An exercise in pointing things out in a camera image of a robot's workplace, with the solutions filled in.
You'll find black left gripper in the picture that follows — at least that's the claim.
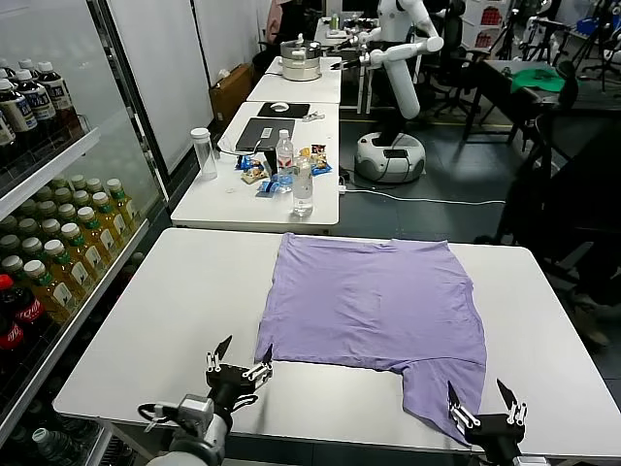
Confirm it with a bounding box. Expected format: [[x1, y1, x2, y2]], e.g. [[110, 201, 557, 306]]
[[205, 334, 275, 414]]

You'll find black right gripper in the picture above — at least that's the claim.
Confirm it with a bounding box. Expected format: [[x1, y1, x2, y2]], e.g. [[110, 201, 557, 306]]
[[446, 378, 529, 462]]

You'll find purple t-shirt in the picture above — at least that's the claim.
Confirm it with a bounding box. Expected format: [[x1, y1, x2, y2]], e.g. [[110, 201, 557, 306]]
[[254, 232, 488, 446]]

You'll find person in dark clothes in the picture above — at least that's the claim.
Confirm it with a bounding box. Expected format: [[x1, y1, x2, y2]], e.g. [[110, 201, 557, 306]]
[[499, 91, 621, 347]]

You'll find white rectangular table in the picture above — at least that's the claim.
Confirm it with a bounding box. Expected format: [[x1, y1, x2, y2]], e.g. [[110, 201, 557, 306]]
[[170, 101, 342, 229], [245, 54, 343, 105]]

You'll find clear plastic water bottle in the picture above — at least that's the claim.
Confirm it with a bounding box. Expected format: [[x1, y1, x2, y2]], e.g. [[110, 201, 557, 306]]
[[291, 154, 315, 218]]

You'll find water bottle red label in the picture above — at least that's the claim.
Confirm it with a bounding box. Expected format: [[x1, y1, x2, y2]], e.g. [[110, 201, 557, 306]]
[[275, 127, 296, 192]]

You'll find clear cylinder container white lid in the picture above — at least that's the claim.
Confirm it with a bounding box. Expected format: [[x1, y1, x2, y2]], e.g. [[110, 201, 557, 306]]
[[189, 126, 218, 183]]

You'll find clear bottle green label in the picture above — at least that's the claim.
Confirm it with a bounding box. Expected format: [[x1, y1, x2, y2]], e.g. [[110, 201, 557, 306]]
[[31, 428, 77, 465]]

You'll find cola bottle red label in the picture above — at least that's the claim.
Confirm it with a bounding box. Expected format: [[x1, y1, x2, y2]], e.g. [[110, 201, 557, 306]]
[[0, 274, 49, 344], [0, 315, 26, 351]]

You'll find dark grey laptop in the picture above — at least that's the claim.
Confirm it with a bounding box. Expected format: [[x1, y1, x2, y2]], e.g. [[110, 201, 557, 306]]
[[235, 116, 297, 153]]

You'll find black mouse pad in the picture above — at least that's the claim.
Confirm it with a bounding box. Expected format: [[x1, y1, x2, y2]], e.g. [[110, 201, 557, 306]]
[[256, 101, 311, 118]]

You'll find cardboard box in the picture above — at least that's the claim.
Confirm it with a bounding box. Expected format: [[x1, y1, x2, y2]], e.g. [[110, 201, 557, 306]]
[[209, 62, 254, 123]]

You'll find white display shelf rack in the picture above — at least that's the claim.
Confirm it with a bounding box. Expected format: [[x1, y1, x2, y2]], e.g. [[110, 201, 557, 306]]
[[0, 125, 151, 466]]

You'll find steel steamer pot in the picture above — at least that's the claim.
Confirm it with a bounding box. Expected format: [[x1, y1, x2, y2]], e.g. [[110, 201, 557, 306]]
[[279, 32, 324, 83]]

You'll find white humanoid robot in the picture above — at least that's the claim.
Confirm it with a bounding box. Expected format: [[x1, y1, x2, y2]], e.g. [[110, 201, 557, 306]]
[[330, 0, 445, 184]]

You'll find green cloth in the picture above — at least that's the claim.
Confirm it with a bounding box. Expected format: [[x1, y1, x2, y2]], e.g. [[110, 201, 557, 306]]
[[508, 67, 568, 94]]

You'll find black table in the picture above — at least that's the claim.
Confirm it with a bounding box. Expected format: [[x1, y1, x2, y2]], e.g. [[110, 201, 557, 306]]
[[463, 57, 573, 147]]

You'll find pink garment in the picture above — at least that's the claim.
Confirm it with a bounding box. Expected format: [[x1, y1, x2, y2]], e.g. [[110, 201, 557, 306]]
[[266, 0, 288, 46]]

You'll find black office chair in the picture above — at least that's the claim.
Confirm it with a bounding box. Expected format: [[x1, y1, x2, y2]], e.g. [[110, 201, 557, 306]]
[[426, 0, 484, 117]]

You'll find white storage boxes red print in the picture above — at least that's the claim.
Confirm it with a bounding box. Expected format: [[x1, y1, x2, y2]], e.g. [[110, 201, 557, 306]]
[[459, 0, 509, 50]]

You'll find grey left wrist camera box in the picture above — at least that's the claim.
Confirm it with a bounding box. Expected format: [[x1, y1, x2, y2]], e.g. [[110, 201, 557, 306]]
[[177, 393, 214, 428]]

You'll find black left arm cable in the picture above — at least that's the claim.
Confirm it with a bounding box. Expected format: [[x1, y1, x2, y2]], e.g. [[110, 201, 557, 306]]
[[138, 401, 180, 433]]

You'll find white laptop cable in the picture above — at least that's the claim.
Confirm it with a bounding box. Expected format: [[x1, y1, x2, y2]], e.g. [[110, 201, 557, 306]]
[[216, 137, 266, 159]]

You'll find white floor cable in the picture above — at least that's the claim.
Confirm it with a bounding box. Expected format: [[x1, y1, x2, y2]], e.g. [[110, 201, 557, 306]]
[[344, 186, 506, 208]]

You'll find grey metal door frame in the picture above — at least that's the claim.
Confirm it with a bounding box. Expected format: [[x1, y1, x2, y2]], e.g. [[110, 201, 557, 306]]
[[86, 0, 171, 203]]

